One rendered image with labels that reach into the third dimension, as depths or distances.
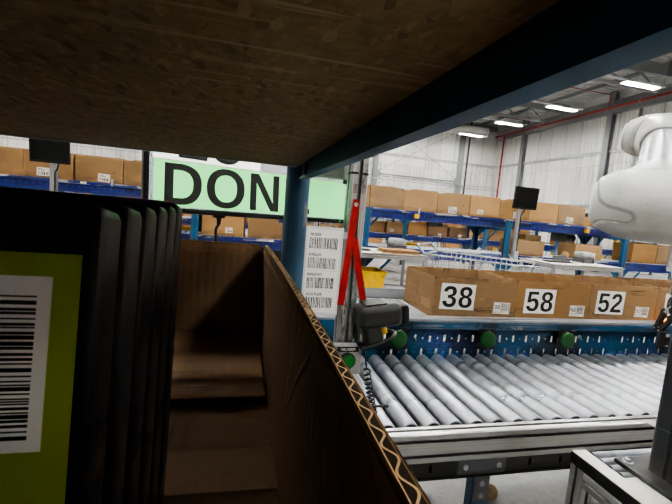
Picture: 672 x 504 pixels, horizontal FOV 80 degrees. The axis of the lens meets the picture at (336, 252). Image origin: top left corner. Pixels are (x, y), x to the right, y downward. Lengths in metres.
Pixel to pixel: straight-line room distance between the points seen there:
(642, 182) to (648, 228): 0.10
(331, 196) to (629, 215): 0.66
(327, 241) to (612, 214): 0.64
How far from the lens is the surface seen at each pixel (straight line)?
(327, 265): 0.88
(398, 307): 0.89
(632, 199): 1.07
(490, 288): 1.81
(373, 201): 6.30
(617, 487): 1.16
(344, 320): 0.92
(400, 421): 1.16
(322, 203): 0.98
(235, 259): 0.42
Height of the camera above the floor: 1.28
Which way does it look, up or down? 6 degrees down
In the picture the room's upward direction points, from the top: 5 degrees clockwise
